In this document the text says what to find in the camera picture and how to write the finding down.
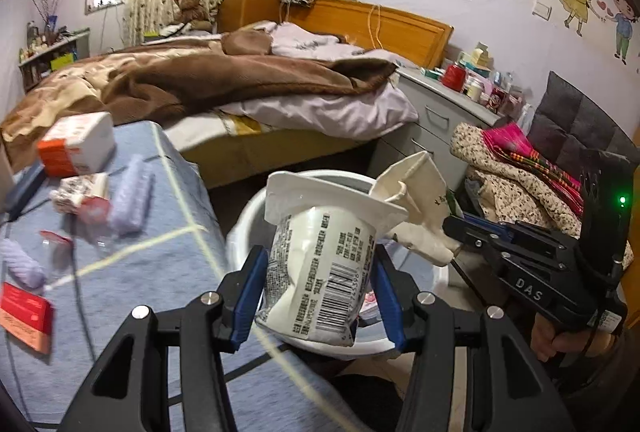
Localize white yogurt cup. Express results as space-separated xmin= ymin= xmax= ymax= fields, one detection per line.
xmin=254 ymin=171 xmax=410 ymax=347

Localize wooden headboard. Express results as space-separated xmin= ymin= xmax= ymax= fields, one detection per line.
xmin=287 ymin=0 xmax=455 ymax=70

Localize pink plaid cloth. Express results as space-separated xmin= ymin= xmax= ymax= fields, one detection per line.
xmin=482 ymin=122 xmax=583 ymax=208

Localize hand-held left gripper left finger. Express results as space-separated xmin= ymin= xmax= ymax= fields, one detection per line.
xmin=57 ymin=246 xmax=271 ymax=432

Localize cluttered desk shelf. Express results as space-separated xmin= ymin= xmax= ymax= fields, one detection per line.
xmin=17 ymin=27 xmax=92 ymax=93

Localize orange white box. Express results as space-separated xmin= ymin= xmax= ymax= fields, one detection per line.
xmin=37 ymin=111 xmax=117 ymax=178

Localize dark blue power bank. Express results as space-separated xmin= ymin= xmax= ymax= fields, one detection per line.
xmin=4 ymin=162 xmax=48 ymax=219

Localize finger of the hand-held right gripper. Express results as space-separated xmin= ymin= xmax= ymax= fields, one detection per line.
xmin=442 ymin=218 xmax=506 ymax=273
xmin=462 ymin=212 xmax=576 ymax=248

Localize brown blanket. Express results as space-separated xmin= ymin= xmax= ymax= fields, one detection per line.
xmin=0 ymin=32 xmax=398 ymax=173

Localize orange cable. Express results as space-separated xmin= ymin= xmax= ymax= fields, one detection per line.
xmin=367 ymin=4 xmax=383 ymax=50

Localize small red wrapper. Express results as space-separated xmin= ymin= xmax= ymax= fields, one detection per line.
xmin=40 ymin=230 xmax=73 ymax=247

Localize red white drink carton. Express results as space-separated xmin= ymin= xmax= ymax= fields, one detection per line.
xmin=0 ymin=282 xmax=54 ymax=356

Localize stack of small boxes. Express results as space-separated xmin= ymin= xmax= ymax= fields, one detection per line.
xmin=457 ymin=41 xmax=493 ymax=73

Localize vase with dry branches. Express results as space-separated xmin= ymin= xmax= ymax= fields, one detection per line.
xmin=27 ymin=0 xmax=71 ymax=35

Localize purple knitted roll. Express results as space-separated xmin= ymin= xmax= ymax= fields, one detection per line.
xmin=107 ymin=153 xmax=155 ymax=235
xmin=0 ymin=237 xmax=47 ymax=290

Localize person's right hand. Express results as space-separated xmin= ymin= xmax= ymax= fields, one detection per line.
xmin=530 ymin=312 xmax=618 ymax=363

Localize brown teddy bear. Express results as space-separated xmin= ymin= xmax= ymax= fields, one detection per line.
xmin=171 ymin=0 xmax=213 ymax=33

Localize black cable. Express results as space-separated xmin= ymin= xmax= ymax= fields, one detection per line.
xmin=0 ymin=207 xmax=186 ymax=413

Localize patterned snack wrapper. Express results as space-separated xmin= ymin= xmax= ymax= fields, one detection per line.
xmin=50 ymin=172 xmax=112 ymax=225

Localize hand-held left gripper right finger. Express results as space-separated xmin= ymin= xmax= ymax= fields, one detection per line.
xmin=372 ymin=246 xmax=576 ymax=432

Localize beige paper carton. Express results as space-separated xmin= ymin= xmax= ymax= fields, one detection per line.
xmin=370 ymin=151 xmax=461 ymax=265

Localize bed mattress yellow sheet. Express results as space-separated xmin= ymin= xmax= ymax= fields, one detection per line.
xmin=165 ymin=109 xmax=381 ymax=190

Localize red jar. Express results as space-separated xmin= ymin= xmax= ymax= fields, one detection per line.
xmin=442 ymin=63 xmax=467 ymax=90

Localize white waste bin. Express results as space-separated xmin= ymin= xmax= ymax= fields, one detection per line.
xmin=225 ymin=169 xmax=451 ymax=358

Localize dark quilted chair back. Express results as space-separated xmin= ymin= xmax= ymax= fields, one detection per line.
xmin=527 ymin=71 xmax=633 ymax=173

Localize lilac duvet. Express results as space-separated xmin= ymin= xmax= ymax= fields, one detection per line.
xmin=165 ymin=22 xmax=420 ymax=138

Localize grey drawer nightstand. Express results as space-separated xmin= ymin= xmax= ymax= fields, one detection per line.
xmin=372 ymin=66 xmax=506 ymax=193

